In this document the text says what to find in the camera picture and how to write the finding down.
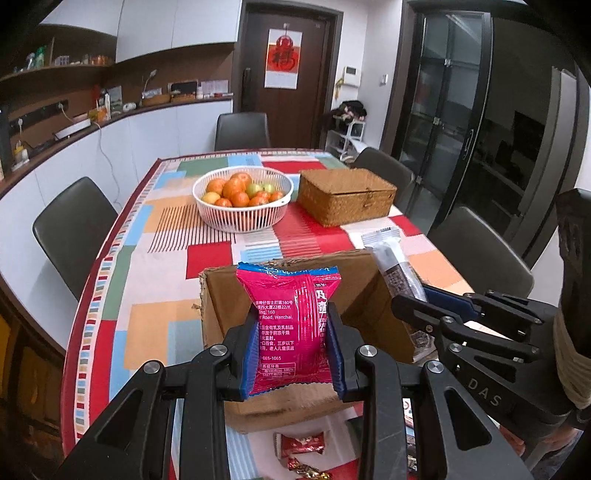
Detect person's right hand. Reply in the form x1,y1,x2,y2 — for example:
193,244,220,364
501,422,585,462

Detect pile of orange green fruits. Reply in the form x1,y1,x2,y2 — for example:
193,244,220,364
202,172,285,208

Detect wooden shelving unit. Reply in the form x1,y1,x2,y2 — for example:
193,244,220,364
0,295,65,444

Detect dark bag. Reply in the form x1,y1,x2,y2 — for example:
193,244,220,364
331,100,369,123

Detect dark wall outlet strip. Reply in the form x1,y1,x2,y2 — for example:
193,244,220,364
9,99,70,132

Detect wooden wall shelf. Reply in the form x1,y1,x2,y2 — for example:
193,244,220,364
0,44,116,84

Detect white trolley shelf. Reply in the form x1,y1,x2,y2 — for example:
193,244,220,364
325,121,370,162

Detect grey dining chair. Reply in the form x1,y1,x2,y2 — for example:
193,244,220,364
214,112,271,152
32,176,119,301
352,147,415,213
427,206,535,301

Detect white plastic fruit basket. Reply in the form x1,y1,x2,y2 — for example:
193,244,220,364
192,166,294,233

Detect dark brown door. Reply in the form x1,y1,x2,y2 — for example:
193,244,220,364
231,2,345,152

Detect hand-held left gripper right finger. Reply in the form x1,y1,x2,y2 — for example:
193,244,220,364
325,314,536,480

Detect dark snack packet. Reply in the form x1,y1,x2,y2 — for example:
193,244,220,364
361,227,437,363

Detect black glass door cabinet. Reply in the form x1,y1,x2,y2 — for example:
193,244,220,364
392,0,495,227

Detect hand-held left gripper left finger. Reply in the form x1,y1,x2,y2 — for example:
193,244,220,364
54,308,259,480

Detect red snack packet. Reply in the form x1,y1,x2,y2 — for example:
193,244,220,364
276,430,326,457

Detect white power cable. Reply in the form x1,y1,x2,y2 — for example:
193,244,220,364
95,122,141,192

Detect red gold wrapped candy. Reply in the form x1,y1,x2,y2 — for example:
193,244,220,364
286,457,333,480

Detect striped snack packet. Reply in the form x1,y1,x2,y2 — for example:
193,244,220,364
402,398,419,480

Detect white base cabinets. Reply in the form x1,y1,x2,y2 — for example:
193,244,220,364
0,99,234,287

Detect white upper cabinets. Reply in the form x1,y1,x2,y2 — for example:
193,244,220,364
39,0,238,65

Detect cardboard box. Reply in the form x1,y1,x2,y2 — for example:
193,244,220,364
198,248,437,435

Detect pink snack packet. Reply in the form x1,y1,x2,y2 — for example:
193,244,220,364
235,261,343,398

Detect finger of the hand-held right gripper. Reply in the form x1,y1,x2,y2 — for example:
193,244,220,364
392,293,541,370
422,284,555,342

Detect red wall calendar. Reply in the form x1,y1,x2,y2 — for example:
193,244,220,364
264,28,302,89

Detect wicker lidded box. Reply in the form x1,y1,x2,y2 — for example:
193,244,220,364
296,168,398,228

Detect white flat appliance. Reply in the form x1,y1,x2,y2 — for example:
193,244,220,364
53,119,95,139

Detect colourful patchwork tablecloth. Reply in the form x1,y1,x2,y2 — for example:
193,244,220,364
60,148,476,480

